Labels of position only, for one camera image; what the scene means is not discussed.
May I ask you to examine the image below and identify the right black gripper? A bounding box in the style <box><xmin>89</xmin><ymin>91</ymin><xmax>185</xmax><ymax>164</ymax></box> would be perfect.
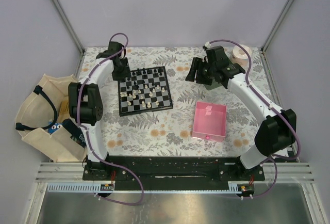
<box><xmin>185</xmin><ymin>57</ymin><xmax>216</xmax><ymax>86</ymax></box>

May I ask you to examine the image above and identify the black and grey chessboard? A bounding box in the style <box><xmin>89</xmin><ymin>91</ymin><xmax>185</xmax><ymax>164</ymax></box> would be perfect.
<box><xmin>118</xmin><ymin>66</ymin><xmax>173</xmax><ymax>117</ymax></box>

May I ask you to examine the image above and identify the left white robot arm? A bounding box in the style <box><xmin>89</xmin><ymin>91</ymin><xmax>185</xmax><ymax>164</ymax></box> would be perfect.
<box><xmin>68</xmin><ymin>41</ymin><xmax>130</xmax><ymax>163</ymax></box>

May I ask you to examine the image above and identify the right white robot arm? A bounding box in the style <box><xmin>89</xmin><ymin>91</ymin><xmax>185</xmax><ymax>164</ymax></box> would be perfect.
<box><xmin>186</xmin><ymin>42</ymin><xmax>298</xmax><ymax>181</ymax></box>

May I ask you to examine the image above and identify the green plastic box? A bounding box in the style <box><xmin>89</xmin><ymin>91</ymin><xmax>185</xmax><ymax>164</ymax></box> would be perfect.
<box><xmin>205</xmin><ymin>79</ymin><xmax>222</xmax><ymax>90</ymax></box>

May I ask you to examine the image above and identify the pink plastic box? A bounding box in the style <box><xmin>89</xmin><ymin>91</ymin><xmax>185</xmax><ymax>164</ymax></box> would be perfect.
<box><xmin>191</xmin><ymin>101</ymin><xmax>227</xmax><ymax>142</ymax></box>

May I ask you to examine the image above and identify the tape roll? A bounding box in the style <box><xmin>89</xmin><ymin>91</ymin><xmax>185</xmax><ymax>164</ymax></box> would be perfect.
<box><xmin>230</xmin><ymin>45</ymin><xmax>249</xmax><ymax>68</ymax></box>

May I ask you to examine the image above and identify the beige tote bag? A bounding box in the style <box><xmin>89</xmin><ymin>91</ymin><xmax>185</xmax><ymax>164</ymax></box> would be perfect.
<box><xmin>15</xmin><ymin>75</ymin><xmax>87</xmax><ymax>162</ymax></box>

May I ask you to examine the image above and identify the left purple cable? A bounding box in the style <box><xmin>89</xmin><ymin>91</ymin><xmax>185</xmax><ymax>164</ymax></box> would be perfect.
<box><xmin>78</xmin><ymin>33</ymin><xmax>144</xmax><ymax>205</ymax></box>

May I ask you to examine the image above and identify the purple cable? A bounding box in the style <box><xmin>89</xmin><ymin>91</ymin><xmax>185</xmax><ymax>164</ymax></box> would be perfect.
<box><xmin>203</xmin><ymin>39</ymin><xmax>302</xmax><ymax>200</ymax></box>
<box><xmin>78</xmin><ymin>33</ymin><xmax>144</xmax><ymax>205</ymax></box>

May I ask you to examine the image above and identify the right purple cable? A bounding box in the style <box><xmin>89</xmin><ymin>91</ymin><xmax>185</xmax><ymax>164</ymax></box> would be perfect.
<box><xmin>203</xmin><ymin>39</ymin><xmax>302</xmax><ymax>200</ymax></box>

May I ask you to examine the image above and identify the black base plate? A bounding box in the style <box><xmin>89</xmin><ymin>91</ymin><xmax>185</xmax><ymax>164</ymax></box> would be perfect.
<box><xmin>82</xmin><ymin>155</ymin><xmax>265</xmax><ymax>182</ymax></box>

